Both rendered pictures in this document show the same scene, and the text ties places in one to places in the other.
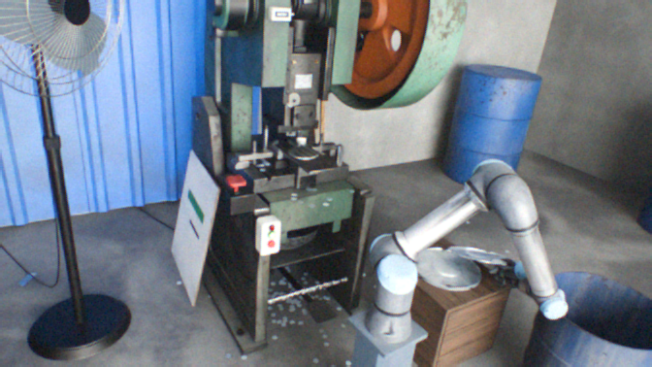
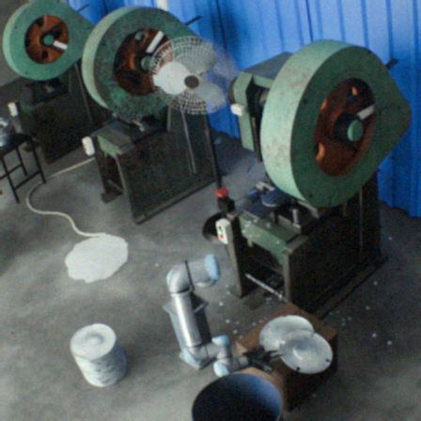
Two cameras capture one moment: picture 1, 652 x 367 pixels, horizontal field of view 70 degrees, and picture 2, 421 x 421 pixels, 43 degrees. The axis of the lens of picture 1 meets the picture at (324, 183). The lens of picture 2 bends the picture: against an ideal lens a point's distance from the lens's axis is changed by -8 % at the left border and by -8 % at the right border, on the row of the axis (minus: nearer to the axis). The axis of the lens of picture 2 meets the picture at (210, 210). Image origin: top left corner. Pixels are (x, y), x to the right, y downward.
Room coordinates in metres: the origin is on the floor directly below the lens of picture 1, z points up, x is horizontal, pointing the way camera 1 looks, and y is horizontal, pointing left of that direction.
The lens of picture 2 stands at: (1.43, -2.53, 2.62)
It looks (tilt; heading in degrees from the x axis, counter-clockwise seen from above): 35 degrees down; 90
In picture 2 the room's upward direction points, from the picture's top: 11 degrees counter-clockwise
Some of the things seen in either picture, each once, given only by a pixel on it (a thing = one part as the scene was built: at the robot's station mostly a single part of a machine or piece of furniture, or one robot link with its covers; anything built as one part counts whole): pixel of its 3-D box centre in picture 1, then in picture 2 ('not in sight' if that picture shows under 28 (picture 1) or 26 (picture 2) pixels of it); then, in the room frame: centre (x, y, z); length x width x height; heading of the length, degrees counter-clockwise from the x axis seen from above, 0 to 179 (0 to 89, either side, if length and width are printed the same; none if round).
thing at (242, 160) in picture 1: (252, 152); (268, 182); (1.78, 0.31, 0.76); 0.17 x 0.06 x 0.10; 124
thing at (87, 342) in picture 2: not in sight; (92, 341); (0.58, -0.24, 0.26); 0.29 x 0.29 x 0.01
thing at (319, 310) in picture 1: (294, 283); (281, 283); (1.76, 0.09, 0.14); 0.59 x 0.10 x 0.05; 34
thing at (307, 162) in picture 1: (308, 172); (268, 212); (1.73, 0.07, 0.72); 0.25 x 0.14 x 0.14; 34
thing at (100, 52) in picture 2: not in sight; (163, 89); (1.22, 1.81, 0.87); 1.53 x 0.99 x 1.74; 32
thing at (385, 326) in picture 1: (389, 313); (183, 297); (1.18, -0.25, 0.50); 0.15 x 0.15 x 0.10
